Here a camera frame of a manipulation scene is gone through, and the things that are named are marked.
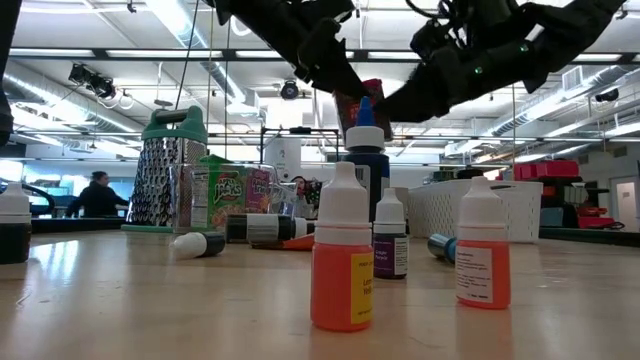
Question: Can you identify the purple dropper bottle white cap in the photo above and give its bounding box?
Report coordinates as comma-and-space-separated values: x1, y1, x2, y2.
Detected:
372, 187, 410, 280

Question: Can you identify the white perforated plastic basket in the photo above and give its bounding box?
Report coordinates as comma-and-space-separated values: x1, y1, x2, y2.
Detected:
407, 179, 545, 244

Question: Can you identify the black horizontal frame bar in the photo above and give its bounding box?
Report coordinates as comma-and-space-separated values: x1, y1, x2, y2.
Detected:
8, 47, 640, 64

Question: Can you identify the white door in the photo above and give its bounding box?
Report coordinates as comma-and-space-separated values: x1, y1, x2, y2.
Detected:
609, 175, 639, 232

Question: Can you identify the patterned smoked paprika tin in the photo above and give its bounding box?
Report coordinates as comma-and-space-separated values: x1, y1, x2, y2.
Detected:
333, 78, 394, 142

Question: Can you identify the tall blue bottle blue tip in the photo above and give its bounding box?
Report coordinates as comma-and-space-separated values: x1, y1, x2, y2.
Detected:
342, 96, 392, 224

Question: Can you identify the orange spatula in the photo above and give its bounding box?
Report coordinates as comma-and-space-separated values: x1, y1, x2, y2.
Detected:
249, 232, 316, 252

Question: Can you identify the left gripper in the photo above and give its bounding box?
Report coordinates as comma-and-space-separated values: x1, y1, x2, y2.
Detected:
214, 0, 373, 100

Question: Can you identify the teal handled metal cheese grater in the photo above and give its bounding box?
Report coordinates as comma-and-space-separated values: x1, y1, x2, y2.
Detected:
120, 105, 209, 234

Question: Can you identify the metal jar blue cap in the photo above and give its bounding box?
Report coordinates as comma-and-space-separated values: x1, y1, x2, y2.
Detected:
427, 232, 458, 265

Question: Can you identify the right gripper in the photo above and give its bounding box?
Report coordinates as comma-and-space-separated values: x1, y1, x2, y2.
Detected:
373, 18, 547, 124

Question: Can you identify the black ceiling camera cluster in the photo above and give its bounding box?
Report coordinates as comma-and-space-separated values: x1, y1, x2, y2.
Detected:
67, 62, 117, 100

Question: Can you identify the small white cap bottle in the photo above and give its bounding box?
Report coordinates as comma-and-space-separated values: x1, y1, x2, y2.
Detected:
292, 216, 317, 239

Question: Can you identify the black bottle white label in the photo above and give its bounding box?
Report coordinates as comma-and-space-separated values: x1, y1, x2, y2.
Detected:
225, 213, 296, 245

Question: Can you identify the red toolbox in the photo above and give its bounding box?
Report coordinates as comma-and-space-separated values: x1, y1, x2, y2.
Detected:
514, 159, 581, 181

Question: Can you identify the orange dropper bottle white label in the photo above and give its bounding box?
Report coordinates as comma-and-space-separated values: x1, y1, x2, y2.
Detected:
454, 175, 512, 310

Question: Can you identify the dark dropper bottle white cap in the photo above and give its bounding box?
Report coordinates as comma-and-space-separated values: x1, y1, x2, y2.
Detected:
169, 230, 227, 261
0, 181, 33, 265

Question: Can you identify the orange dropper bottle yellow label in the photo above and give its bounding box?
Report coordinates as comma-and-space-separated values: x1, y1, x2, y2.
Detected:
309, 160, 375, 333

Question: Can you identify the orange red device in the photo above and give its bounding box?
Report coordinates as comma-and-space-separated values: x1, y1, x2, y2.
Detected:
575, 205, 617, 230

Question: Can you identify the person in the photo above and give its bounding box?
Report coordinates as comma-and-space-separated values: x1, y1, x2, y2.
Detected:
290, 174, 310, 201
64, 170, 130, 219

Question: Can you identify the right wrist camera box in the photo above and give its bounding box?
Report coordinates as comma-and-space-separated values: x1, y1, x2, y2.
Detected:
409, 18, 454, 60

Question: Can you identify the white cylindrical tank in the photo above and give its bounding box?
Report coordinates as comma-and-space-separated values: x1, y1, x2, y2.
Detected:
264, 137, 303, 182

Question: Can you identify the black curved hose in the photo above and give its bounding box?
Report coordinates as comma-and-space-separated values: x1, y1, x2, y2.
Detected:
19, 182, 57, 217

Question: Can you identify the round black ceiling camera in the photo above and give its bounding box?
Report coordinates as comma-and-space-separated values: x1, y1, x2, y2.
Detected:
279, 78, 300, 100

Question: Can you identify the green Apple Jacks cereal box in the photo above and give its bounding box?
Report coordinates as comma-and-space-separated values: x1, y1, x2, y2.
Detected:
189, 153, 249, 232

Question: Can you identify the magenta Raisin Bran cereal box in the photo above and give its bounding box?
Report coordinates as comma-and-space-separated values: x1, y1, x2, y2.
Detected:
244, 167, 274, 216

